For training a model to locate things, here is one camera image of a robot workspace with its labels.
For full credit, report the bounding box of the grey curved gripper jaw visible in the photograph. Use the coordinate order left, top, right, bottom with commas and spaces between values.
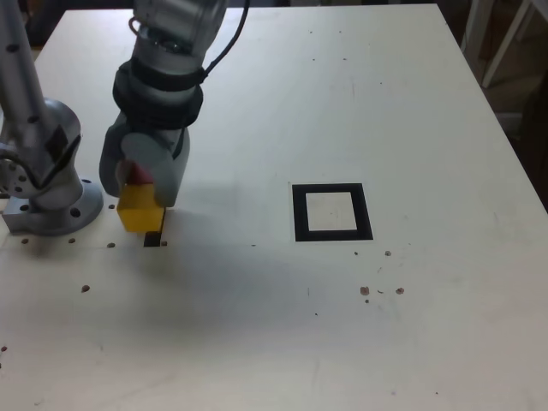
98, 113, 130, 198
121, 127, 192, 209

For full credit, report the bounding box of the red cube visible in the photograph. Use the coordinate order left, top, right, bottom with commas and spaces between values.
128, 162, 154, 186

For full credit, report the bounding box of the yellow cube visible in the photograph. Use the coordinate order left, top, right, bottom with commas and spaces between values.
116, 182, 167, 235

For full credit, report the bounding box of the black tape square outline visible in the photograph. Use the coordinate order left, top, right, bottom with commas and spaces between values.
291, 182, 374, 243

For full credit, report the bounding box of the black tape strip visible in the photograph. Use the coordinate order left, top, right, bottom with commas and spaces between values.
143, 207, 168, 249

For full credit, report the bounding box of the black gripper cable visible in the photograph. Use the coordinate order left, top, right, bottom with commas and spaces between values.
200, 0, 252, 82

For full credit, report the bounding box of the white frame furniture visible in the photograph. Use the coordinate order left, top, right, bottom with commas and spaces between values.
460, 0, 548, 89

